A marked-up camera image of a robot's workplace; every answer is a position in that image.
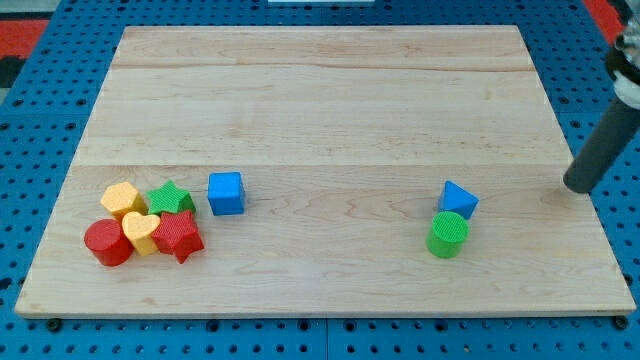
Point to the robot arm end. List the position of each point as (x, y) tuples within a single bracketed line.
[(622, 60)]

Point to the blue triangle block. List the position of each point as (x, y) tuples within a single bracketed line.
[(454, 198)]

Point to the wooden board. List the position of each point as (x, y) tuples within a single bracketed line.
[(344, 137)]

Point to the blue cube block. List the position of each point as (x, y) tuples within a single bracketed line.
[(226, 193)]

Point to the green cylinder block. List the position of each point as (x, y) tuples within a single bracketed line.
[(447, 234)]

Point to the green star block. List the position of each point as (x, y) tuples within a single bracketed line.
[(170, 198)]

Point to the red star block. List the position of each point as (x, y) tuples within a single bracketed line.
[(178, 235)]

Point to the yellow heart block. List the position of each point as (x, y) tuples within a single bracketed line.
[(138, 230)]

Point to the yellow hexagon block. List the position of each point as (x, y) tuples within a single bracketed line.
[(122, 198)]

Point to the red cylinder block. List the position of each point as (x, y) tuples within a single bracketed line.
[(107, 242)]

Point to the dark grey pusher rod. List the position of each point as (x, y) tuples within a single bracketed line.
[(611, 135)]

